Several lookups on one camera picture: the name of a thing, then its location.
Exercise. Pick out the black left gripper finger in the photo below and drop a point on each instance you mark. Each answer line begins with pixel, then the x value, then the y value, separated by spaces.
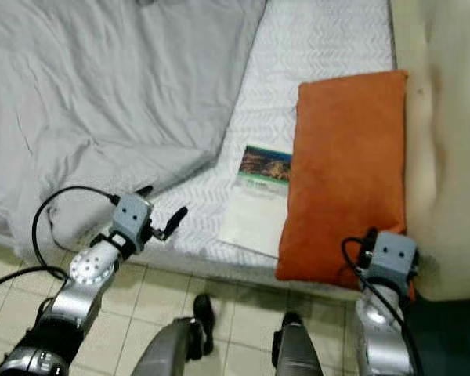
pixel 145 190
pixel 176 220

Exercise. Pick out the orange pillow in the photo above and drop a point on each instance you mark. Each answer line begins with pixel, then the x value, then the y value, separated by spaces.
pixel 348 172

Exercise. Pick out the white HBL lighting catalogue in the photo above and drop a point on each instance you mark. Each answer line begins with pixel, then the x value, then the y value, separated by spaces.
pixel 254 215

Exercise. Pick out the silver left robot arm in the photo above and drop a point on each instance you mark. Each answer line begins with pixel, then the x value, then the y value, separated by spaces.
pixel 82 290

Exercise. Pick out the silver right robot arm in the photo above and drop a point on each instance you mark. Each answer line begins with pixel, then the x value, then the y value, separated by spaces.
pixel 384 329

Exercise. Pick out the grey duvet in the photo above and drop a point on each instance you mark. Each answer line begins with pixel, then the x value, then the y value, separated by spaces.
pixel 94 86

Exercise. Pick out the grey left robot leg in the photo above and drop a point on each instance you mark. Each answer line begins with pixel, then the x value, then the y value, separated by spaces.
pixel 172 348

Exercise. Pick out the grey robot leg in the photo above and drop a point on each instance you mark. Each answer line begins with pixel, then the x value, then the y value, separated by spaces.
pixel 172 348
pixel 298 348

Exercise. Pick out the grey right robot leg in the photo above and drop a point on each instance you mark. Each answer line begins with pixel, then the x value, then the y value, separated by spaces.
pixel 298 348

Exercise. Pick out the cream tufted headboard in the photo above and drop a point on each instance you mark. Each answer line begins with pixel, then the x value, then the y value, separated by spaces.
pixel 446 117

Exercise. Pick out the mattress with white patterned sheet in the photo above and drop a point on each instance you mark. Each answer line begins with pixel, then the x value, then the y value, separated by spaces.
pixel 321 39

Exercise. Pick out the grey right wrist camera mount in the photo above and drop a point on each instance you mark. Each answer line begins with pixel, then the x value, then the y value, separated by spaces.
pixel 393 254

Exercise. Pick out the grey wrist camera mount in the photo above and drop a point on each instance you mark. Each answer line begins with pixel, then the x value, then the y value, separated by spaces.
pixel 393 254
pixel 131 217

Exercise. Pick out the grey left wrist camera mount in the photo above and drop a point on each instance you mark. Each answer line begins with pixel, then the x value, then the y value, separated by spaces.
pixel 131 217

